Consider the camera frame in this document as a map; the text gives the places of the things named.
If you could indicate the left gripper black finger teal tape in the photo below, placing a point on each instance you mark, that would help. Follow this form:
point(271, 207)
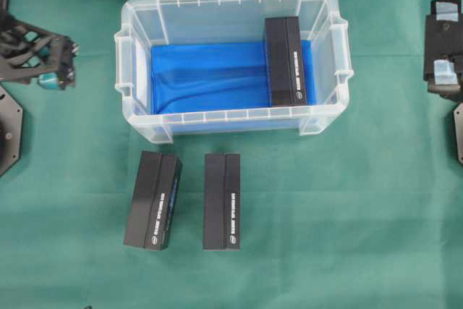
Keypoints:
point(48, 81)
point(44, 52)

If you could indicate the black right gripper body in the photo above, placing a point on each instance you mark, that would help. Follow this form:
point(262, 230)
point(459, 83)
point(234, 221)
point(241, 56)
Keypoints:
point(443, 40)

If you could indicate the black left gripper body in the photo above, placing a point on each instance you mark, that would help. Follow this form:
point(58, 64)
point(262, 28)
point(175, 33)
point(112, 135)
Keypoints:
point(19, 63)

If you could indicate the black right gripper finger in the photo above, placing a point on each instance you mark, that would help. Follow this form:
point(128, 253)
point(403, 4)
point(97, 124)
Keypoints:
point(444, 73)
point(447, 11)

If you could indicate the black RealSense D415 box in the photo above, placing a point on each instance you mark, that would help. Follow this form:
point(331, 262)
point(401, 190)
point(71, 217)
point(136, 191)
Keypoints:
point(153, 201)

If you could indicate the black realsense d435i box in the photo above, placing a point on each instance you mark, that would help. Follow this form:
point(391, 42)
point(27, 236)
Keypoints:
point(221, 213)
point(284, 62)

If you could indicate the blue sheet inside case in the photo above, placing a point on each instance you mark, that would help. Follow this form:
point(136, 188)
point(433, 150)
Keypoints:
point(209, 77)

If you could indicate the clear plastic storage case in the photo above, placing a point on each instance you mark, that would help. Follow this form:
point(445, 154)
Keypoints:
point(149, 23)

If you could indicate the green table cloth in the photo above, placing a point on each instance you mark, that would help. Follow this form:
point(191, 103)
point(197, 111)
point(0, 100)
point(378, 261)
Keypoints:
point(367, 214)

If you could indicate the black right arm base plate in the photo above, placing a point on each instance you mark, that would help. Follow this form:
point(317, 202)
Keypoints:
point(458, 126)

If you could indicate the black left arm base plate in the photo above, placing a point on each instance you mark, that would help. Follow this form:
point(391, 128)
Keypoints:
point(11, 114)

